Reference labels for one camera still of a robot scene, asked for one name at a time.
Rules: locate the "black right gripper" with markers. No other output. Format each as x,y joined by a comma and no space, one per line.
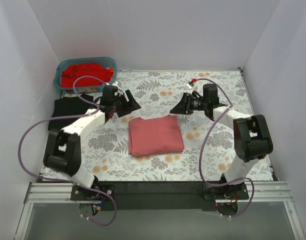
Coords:
188,104

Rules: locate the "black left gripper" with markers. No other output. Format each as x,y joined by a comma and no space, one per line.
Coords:
127,104

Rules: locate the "pink t shirt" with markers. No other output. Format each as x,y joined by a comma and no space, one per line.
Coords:
155,136

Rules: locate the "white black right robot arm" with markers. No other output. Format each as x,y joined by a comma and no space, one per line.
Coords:
251,135

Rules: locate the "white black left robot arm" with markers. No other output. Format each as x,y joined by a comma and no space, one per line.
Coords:
63,147

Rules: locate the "teal plastic laundry basket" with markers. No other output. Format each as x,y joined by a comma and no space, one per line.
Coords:
103,61

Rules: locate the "red t shirt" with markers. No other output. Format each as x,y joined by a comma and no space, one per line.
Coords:
87,70

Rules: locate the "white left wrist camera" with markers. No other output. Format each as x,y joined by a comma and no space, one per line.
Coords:
120,92

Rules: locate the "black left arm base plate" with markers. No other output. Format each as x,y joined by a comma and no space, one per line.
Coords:
81,194

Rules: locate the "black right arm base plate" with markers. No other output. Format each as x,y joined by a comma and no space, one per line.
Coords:
225,192

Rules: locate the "aluminium frame rail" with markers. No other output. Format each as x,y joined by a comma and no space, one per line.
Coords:
41,193

